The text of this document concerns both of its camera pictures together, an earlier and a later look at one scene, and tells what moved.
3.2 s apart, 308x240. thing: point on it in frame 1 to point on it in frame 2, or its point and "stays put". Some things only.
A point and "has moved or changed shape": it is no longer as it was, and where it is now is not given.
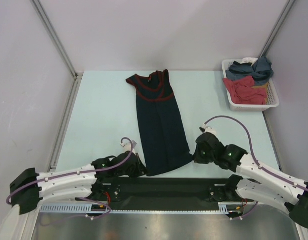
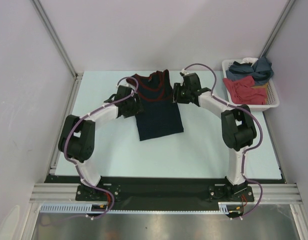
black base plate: [121, 191] stays put
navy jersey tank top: [165, 145] has moved or changed shape
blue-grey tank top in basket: [261, 70] stays put
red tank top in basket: [241, 91] stays put
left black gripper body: [134, 171] to [132, 108]
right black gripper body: [201, 157] to [181, 94]
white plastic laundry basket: [273, 99] stays put
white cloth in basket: [247, 60] stays put
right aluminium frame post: [277, 28] stays put
